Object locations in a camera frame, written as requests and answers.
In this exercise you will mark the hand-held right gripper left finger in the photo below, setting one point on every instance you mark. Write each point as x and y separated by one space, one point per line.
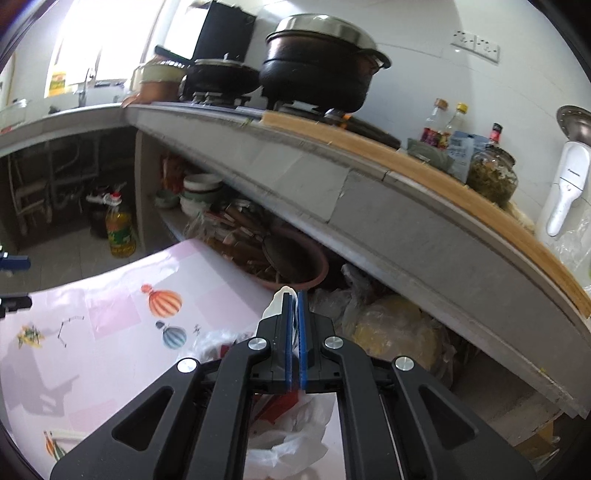
290 341

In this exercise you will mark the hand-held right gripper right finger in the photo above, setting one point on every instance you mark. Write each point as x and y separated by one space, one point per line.
303 341

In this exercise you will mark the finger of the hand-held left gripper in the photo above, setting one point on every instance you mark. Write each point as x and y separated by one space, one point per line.
14 264
14 304

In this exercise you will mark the white ceramic spoon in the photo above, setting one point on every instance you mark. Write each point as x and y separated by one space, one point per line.
278 301

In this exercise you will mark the white plastic liner bag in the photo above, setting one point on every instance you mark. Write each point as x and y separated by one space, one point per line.
286 443

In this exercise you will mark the drain pipes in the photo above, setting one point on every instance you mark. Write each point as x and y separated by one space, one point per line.
23 203

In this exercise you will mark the pink plastic basin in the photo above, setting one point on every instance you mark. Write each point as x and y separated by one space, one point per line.
319 272

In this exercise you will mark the clear plastic bag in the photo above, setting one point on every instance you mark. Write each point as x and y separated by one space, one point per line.
351 286

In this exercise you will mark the dark mesh strainer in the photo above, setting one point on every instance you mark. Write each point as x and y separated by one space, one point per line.
291 258

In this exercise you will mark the dark jug with white cap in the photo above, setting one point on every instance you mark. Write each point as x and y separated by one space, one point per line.
97 221

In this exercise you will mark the bag of yellow food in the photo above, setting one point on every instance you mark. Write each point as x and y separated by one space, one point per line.
397 332

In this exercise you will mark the cooking oil bottle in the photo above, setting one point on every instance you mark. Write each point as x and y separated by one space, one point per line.
121 235

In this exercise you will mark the concrete kitchen counter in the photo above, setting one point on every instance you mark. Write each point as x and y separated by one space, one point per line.
369 203

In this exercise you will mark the small pale bowl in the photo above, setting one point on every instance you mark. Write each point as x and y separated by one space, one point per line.
166 199

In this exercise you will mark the stack of white bowls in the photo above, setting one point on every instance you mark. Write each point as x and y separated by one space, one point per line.
201 184

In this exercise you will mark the red snack packets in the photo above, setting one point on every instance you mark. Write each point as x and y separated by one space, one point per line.
171 173

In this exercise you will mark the yellow detergent bottle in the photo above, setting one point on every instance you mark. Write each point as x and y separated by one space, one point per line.
57 84

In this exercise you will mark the metal faucet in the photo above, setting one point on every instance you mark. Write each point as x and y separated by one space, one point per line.
85 83

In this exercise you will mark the long wooden board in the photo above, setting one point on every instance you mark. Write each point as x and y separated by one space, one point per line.
415 161

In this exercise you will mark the gas stove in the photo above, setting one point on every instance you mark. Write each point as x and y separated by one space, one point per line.
369 131

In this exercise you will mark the grey plate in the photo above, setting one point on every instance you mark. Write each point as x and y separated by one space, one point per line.
429 154

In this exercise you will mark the cream and copper pot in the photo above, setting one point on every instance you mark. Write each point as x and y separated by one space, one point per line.
157 76

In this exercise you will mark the clear bottle with orange cap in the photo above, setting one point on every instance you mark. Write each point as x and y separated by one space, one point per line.
434 129

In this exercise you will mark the glass jar of pickles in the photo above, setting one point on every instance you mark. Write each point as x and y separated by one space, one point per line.
491 175

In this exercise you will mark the window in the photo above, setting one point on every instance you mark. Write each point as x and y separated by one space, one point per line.
129 37

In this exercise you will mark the large black pot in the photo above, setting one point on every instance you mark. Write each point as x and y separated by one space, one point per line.
318 74

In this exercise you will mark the clear bottle with yellow cap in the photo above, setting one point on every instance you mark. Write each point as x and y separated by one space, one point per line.
457 120

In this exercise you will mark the black wok with lid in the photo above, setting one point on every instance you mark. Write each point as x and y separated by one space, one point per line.
221 76

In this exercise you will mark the translucent crumpled plastic bag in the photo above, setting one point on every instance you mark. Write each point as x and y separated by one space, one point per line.
577 254

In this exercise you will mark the white kitchen appliance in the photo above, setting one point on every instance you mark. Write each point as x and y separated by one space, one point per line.
565 184

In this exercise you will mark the black rectangular panel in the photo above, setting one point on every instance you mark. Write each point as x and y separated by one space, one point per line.
221 32

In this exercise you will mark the steel pot lid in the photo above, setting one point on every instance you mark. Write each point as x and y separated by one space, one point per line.
323 27

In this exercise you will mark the white wall socket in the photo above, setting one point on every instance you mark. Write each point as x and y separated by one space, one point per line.
475 46

